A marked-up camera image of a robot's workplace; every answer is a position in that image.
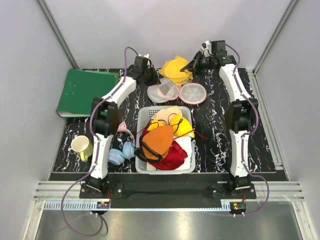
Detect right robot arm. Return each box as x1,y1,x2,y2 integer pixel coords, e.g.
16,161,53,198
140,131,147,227
181,40,259,199

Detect yellow mesh bra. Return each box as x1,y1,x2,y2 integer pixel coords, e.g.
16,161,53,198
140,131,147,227
158,56,194,87

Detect green ring binder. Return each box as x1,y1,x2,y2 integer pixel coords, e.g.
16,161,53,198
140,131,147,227
56,68,119,118

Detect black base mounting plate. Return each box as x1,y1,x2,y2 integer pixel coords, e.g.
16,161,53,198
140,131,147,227
79,173,257,210

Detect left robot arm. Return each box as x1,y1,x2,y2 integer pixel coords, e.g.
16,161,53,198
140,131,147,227
85,55,160,198

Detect yellow-green plastic cup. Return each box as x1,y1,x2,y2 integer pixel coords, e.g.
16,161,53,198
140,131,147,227
71,135,93,162

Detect red satin bra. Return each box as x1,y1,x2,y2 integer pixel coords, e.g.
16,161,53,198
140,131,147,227
149,139,188,171

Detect orange bra black straps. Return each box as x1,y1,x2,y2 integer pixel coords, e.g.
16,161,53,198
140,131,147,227
134,120,175,161

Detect yellow bra black straps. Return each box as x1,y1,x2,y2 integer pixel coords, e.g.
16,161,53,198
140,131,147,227
149,114,195,138

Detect pink blue cat-ear headphones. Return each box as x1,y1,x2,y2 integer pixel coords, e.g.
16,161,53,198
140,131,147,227
107,121,136,166

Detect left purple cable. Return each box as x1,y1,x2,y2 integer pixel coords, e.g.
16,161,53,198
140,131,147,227
60,46,145,237

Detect white pink mesh laundry bag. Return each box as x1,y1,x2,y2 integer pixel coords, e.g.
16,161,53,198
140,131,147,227
147,78,207,105

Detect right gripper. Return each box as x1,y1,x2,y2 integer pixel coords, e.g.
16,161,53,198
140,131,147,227
180,51,214,77

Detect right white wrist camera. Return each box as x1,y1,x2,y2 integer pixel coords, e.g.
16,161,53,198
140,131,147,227
200,40,212,57

